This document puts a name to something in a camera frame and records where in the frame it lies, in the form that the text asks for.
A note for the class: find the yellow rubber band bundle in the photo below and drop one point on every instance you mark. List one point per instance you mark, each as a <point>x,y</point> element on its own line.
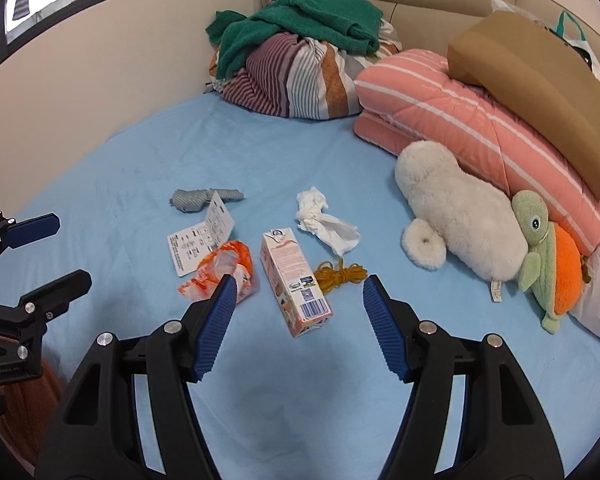
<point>337,276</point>

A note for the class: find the white paper leaflet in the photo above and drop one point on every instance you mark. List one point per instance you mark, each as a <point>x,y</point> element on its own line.
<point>200,240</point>

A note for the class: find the white plush seal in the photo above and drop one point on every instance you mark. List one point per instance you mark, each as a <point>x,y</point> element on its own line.
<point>460,210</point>

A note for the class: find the pink milk carton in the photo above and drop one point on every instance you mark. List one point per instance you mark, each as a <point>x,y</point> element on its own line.
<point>292,280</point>

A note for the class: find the striped duvet bundle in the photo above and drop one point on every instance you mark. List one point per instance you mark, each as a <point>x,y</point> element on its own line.
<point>300,80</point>

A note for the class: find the white tissue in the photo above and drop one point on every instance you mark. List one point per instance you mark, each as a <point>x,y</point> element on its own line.
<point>325,225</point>

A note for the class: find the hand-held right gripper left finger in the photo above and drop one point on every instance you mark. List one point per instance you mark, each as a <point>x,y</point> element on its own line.
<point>215,330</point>

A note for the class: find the green towel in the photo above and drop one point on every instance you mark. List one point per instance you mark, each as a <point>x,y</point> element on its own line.
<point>305,15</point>

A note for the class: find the brown cushion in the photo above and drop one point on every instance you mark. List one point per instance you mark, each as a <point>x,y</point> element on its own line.
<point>530,85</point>

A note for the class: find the orange white plastic bag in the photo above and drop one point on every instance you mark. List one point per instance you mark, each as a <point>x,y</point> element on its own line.
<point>220,265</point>

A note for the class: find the grey sock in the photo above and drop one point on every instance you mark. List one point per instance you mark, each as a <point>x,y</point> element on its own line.
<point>192,199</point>

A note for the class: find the green turtle plush orange shell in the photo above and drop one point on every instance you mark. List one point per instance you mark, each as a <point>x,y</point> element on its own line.
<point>535,230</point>

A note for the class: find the orange fleece blanket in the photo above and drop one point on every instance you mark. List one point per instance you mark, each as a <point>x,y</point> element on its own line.
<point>30,420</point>

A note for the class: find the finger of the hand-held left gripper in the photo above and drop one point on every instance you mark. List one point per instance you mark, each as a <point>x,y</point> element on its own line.
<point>32,230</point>
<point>55,295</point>

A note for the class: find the pink striped folded quilt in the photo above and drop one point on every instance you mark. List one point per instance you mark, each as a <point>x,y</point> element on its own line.
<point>455,110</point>

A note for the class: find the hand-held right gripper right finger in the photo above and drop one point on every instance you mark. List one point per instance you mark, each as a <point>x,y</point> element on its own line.
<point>387,330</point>

